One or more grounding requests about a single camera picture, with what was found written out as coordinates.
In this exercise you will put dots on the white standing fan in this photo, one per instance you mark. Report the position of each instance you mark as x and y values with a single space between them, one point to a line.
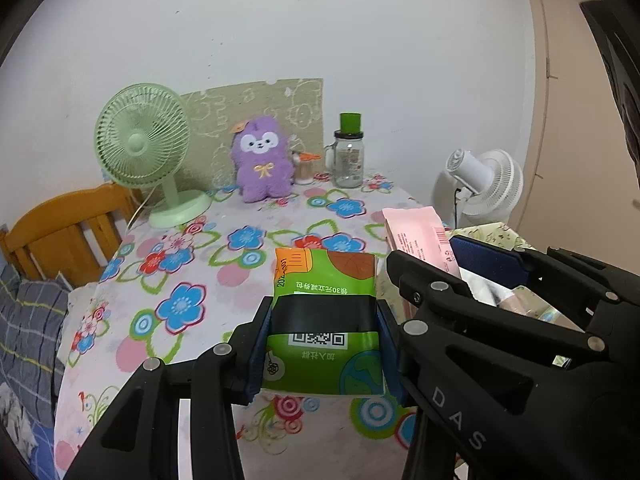
492 180

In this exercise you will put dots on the pink wipes packet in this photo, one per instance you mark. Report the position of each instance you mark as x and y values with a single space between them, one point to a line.
415 232

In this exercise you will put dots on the glass jar with green lid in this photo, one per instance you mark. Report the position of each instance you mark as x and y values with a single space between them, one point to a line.
347 160

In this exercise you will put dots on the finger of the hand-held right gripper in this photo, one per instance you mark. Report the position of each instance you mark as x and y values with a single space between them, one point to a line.
450 310
487 257

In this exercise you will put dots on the white bedding cloth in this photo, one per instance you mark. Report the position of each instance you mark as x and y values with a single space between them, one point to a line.
82 300

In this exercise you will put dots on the grey plaid pillow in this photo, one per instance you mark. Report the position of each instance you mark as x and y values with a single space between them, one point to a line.
30 320

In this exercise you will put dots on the dark cloth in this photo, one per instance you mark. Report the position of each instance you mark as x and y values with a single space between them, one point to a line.
620 85

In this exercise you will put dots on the green desk fan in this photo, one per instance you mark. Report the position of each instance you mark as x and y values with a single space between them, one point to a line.
140 140

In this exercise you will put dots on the floral tablecloth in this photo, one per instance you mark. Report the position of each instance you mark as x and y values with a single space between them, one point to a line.
200 260

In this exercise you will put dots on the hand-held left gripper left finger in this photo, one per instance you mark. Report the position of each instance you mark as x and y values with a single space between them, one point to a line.
255 355

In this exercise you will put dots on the yellow cartoon-print box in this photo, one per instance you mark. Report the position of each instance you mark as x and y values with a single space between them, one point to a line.
500 232

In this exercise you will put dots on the wooden bed headboard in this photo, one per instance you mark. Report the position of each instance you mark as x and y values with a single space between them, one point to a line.
60 215

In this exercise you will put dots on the green patterned board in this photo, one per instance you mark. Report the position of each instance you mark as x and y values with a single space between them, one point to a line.
280 105

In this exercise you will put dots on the beige door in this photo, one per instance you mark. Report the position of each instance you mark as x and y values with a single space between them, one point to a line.
565 110

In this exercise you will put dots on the blue checked bedsheet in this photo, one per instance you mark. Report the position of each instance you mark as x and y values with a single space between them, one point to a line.
42 455

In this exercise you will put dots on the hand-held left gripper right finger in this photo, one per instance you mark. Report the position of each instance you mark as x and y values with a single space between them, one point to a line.
392 360

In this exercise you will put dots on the orange-lidded swab container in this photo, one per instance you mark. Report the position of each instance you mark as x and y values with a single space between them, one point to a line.
303 172

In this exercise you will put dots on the purple plush toy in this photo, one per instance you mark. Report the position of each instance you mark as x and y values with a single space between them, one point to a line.
262 170

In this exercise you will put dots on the green tissue packet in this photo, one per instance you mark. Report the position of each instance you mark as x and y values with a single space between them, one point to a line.
320 290

